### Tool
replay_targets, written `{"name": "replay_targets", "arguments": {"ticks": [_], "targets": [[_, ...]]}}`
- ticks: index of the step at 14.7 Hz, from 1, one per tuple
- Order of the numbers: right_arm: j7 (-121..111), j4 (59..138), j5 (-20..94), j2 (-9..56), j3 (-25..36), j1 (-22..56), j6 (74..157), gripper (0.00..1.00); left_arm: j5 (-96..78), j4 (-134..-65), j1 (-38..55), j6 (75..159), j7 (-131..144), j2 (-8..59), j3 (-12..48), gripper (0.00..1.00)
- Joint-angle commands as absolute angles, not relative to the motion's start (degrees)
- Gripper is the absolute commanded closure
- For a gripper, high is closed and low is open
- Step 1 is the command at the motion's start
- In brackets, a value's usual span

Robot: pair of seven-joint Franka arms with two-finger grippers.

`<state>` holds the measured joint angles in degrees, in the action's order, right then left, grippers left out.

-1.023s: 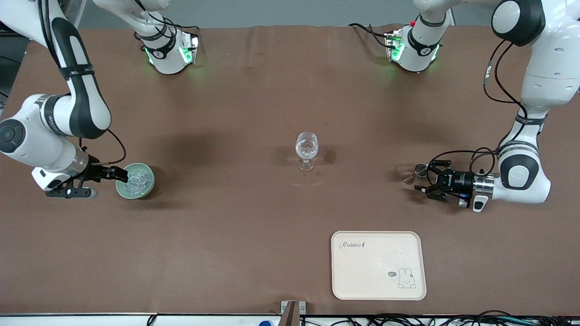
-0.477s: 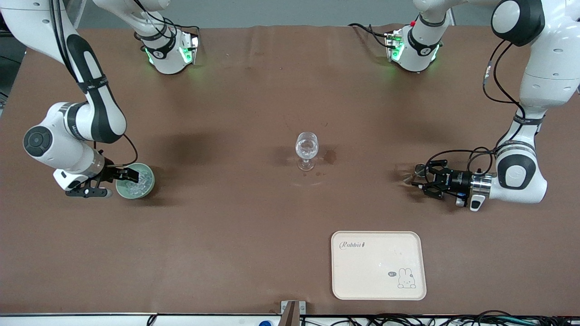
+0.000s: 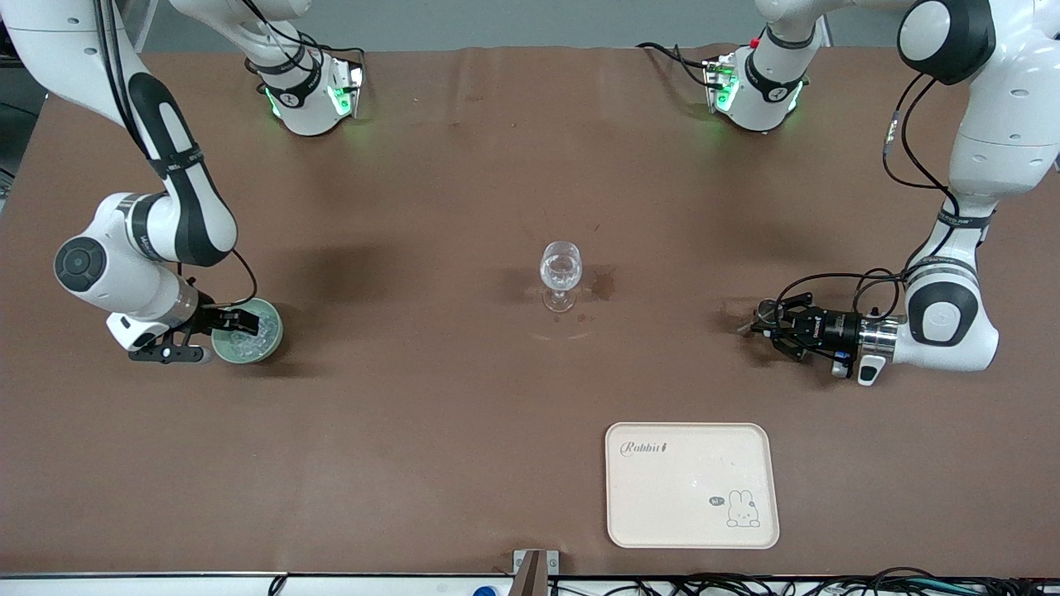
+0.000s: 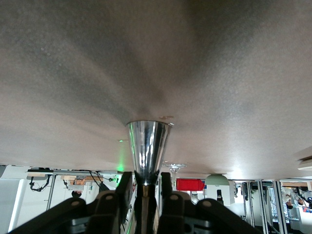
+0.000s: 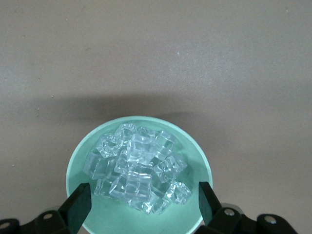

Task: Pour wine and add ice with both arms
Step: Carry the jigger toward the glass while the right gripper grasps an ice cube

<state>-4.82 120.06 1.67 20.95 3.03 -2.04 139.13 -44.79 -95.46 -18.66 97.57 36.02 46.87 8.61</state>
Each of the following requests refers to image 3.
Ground black cable bundle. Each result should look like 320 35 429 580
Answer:
547 567 1060 596

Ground brown upright bar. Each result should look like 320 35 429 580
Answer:
515 552 549 596

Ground black base cable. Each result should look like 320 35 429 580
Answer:
636 41 718 89
298 33 366 72

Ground cream rabbit print tray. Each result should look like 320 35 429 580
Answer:
605 422 781 550

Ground brown table cover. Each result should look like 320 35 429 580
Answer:
0 46 1060 578

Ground clear ice cubes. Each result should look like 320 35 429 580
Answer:
224 319 279 359

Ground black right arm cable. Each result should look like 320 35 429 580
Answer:
91 0 258 309

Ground steel double jigger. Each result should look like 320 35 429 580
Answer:
749 300 784 337

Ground clear stemmed wine glass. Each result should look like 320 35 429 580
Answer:
539 241 584 314

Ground green ceramic bowl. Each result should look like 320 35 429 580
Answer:
210 298 284 365

